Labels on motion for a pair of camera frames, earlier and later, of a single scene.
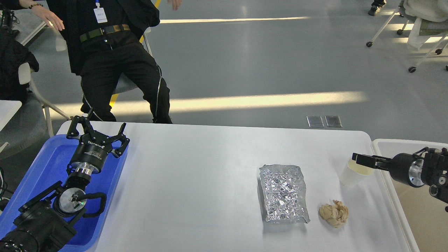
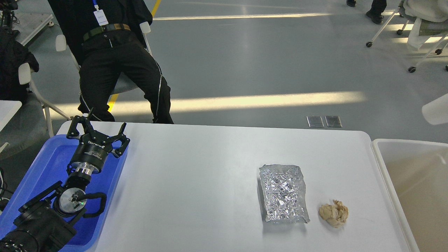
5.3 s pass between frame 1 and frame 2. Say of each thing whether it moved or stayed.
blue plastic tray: stayed
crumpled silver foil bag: stayed
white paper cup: moved
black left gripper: stayed
